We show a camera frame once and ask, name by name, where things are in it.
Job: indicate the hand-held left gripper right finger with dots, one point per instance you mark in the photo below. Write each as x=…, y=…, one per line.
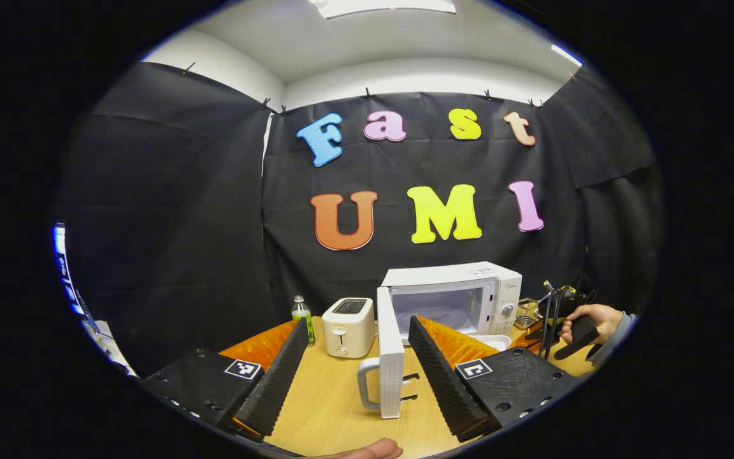
x=443, y=382

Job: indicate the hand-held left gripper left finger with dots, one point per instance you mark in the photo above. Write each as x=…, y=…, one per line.
x=271, y=389

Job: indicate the white square plate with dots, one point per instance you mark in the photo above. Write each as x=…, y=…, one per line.
x=497, y=342

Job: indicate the white microwave oven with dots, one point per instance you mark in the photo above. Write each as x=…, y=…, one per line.
x=443, y=274

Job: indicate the green drink bottle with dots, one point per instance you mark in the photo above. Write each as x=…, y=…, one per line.
x=303, y=319

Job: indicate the white toaster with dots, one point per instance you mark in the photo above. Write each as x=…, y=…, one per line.
x=348, y=331

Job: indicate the black backdrop cloth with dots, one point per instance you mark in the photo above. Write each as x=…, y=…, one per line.
x=214, y=223

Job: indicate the lit monitor screen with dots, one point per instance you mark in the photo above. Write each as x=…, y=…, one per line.
x=59, y=242

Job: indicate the small ceiling light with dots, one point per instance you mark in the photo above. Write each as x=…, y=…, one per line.
x=566, y=55

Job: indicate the long ceiling light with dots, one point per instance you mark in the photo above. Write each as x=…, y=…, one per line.
x=380, y=6

